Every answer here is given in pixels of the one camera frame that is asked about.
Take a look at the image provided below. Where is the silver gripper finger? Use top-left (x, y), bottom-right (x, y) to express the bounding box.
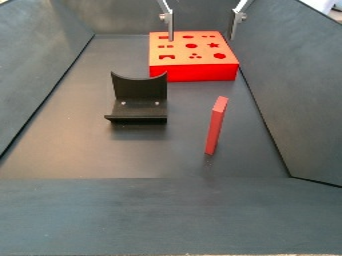
top-left (229, 0), bottom-right (253, 40)
top-left (157, 0), bottom-right (174, 42)

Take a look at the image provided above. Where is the red double-square peg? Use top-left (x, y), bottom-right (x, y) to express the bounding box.
top-left (205, 96), bottom-right (229, 155)

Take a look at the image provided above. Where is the red shape-sorter board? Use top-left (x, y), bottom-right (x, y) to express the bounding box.
top-left (149, 31), bottom-right (239, 82)

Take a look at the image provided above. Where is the black curved holder stand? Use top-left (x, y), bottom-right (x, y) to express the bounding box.
top-left (104, 73), bottom-right (169, 123)

